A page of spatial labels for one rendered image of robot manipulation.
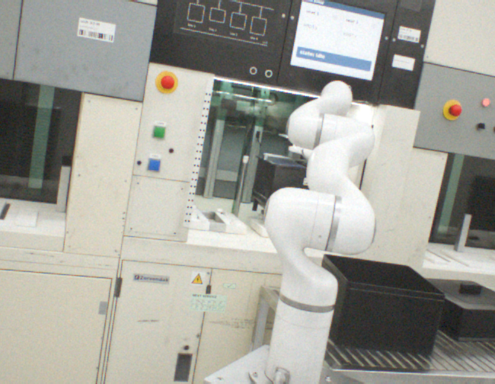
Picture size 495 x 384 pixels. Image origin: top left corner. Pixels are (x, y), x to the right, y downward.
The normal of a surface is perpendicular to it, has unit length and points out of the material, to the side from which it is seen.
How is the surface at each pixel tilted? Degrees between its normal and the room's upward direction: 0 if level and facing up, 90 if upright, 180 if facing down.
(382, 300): 90
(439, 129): 90
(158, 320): 91
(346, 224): 76
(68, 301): 90
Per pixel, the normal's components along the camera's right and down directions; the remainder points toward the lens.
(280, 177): 0.26, 0.19
